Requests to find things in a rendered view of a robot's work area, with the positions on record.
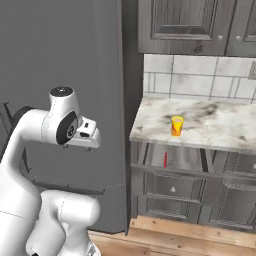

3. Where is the grey base cupboard door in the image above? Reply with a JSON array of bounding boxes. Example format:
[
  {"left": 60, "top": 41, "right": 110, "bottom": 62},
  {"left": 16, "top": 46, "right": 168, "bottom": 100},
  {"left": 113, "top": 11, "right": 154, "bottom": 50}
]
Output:
[{"left": 207, "top": 186, "right": 256, "bottom": 232}]

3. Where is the grey wall socket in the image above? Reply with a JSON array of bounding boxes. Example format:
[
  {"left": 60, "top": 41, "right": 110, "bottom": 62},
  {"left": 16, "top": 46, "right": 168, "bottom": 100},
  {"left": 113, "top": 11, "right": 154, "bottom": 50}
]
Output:
[{"left": 247, "top": 61, "right": 256, "bottom": 81}]

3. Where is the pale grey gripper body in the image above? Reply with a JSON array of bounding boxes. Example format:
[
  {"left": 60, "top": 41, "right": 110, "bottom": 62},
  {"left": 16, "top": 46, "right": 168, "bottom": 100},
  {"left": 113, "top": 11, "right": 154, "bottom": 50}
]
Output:
[{"left": 65, "top": 127, "right": 102, "bottom": 150}]

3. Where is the grey upper cupboard door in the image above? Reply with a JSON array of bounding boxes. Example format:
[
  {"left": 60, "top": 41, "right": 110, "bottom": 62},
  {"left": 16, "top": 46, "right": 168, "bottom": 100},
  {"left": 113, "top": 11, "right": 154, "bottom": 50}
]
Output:
[
  {"left": 225, "top": 0, "right": 256, "bottom": 58},
  {"left": 137, "top": 0, "right": 238, "bottom": 57}
]

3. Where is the large grey fridge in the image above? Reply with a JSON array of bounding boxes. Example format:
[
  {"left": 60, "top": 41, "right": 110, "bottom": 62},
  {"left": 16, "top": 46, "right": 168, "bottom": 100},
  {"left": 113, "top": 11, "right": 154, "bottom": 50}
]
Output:
[{"left": 0, "top": 0, "right": 145, "bottom": 235}]

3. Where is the dark fridge handle bar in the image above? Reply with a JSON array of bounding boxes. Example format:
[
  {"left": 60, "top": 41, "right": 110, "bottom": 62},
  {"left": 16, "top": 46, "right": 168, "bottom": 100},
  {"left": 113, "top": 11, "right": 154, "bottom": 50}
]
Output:
[{"left": 32, "top": 180, "right": 106, "bottom": 196}]

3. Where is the yellow orange smoothie cup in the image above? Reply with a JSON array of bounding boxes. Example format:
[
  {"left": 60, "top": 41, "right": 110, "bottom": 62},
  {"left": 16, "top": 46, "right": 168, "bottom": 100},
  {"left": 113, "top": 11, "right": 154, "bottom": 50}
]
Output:
[{"left": 170, "top": 115, "right": 185, "bottom": 138}]

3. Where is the grey drawer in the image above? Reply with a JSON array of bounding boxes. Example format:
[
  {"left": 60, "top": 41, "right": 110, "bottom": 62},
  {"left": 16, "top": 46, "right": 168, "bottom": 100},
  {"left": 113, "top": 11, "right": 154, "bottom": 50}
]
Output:
[
  {"left": 221, "top": 151, "right": 256, "bottom": 194},
  {"left": 130, "top": 142, "right": 215, "bottom": 205}
]

